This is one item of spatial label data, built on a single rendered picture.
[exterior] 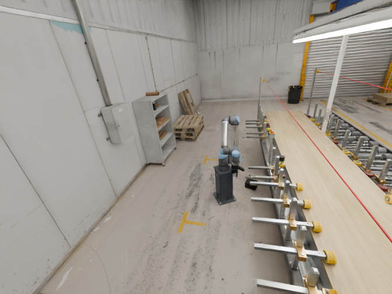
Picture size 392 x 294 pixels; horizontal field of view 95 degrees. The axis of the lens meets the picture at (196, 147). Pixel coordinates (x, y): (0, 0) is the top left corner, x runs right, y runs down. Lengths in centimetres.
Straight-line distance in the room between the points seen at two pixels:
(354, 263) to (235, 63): 885
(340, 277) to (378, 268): 28
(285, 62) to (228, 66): 252
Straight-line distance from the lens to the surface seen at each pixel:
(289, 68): 991
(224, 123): 259
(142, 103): 394
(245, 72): 971
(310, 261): 205
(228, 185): 306
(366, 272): 181
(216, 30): 980
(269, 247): 160
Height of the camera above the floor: 225
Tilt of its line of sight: 26 degrees down
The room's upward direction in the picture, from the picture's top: 6 degrees counter-clockwise
